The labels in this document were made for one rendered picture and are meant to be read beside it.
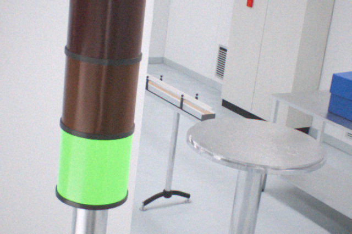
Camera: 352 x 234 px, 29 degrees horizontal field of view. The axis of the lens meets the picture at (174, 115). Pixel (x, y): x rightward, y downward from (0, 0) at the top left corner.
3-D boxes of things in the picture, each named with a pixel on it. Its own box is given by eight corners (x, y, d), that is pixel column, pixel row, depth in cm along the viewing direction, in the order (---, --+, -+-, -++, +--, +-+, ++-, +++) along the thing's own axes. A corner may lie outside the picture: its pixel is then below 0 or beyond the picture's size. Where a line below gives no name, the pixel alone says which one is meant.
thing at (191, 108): (215, 124, 500) (218, 104, 495) (198, 126, 492) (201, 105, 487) (32, 22, 781) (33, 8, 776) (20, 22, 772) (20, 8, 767)
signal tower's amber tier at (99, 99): (80, 139, 43) (86, 65, 41) (49, 114, 46) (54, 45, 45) (147, 132, 45) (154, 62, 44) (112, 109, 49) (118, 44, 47)
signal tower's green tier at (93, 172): (75, 210, 44) (80, 141, 43) (45, 181, 48) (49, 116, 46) (139, 200, 47) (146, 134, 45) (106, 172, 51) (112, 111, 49)
